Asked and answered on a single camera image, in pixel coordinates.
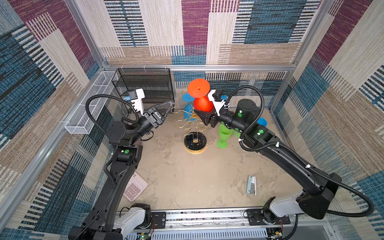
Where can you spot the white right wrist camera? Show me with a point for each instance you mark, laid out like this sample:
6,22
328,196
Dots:
219,100

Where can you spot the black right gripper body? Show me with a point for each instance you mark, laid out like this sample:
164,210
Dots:
226,119

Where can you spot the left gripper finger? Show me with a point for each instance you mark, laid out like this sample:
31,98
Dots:
157,106
166,109

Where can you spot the blue wine glass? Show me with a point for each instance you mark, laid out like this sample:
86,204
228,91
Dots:
262,122
188,110

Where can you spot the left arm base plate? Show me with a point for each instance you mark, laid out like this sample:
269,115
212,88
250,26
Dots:
158,221

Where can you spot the blue back wine glass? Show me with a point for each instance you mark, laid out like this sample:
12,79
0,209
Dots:
188,110

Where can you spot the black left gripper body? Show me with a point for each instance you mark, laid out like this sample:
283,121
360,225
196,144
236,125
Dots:
149,119

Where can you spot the green wine glass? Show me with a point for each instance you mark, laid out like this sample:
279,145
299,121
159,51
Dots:
224,135
236,134

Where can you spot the aluminium mounting rail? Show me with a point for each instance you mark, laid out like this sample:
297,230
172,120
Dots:
230,224

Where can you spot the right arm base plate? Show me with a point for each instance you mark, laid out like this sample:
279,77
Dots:
256,218

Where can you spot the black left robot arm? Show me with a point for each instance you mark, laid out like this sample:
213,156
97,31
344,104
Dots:
102,223

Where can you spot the gold wine glass rack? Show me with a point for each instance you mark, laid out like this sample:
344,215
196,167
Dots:
195,141

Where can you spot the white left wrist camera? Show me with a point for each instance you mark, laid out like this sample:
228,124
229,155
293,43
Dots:
136,98

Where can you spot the green front wine glass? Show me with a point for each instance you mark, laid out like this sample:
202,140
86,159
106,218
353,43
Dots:
236,134

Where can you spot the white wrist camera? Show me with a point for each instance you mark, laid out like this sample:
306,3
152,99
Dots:
136,98
219,100

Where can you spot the black wire shelf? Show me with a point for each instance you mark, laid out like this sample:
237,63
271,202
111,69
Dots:
156,85

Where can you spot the red wine glass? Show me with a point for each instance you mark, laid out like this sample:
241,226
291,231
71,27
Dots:
199,89

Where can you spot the green back wine glass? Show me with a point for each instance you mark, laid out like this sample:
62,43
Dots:
224,135

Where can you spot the blue front wine glass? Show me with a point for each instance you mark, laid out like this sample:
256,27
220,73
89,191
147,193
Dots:
262,122

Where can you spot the silver stapler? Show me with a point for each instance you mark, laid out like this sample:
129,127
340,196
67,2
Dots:
251,185

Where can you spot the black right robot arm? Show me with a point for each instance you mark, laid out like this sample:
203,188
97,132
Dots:
319,188

